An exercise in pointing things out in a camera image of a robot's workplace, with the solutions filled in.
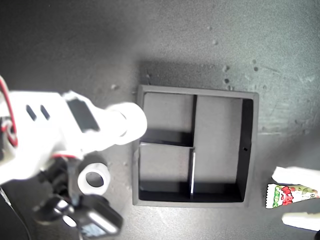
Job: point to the green red snack bar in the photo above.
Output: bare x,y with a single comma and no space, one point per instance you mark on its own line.
287,196

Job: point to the white tape roll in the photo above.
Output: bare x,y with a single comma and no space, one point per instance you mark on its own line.
81,182
137,122

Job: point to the black compartment tray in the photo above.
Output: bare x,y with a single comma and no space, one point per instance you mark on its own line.
215,140

